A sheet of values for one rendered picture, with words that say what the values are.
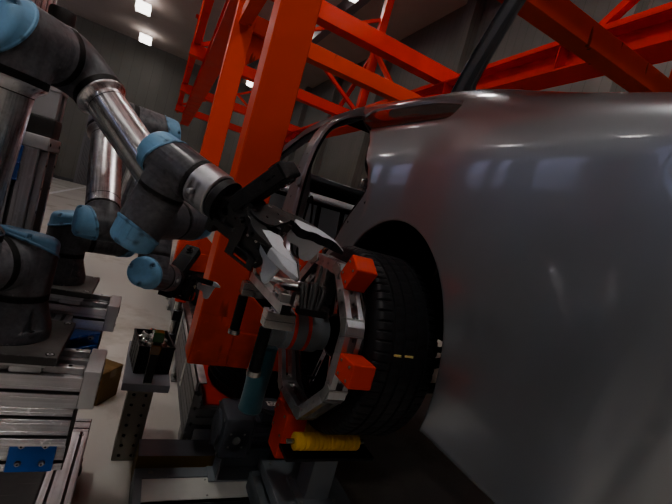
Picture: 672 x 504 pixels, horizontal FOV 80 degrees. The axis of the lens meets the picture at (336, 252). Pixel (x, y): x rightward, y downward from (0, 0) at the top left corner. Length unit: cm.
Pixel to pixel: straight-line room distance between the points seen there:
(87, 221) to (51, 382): 36
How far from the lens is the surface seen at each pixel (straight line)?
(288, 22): 182
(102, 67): 98
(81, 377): 109
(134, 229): 70
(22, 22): 88
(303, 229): 62
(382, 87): 423
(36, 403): 112
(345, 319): 118
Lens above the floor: 123
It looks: 4 degrees down
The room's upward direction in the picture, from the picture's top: 16 degrees clockwise
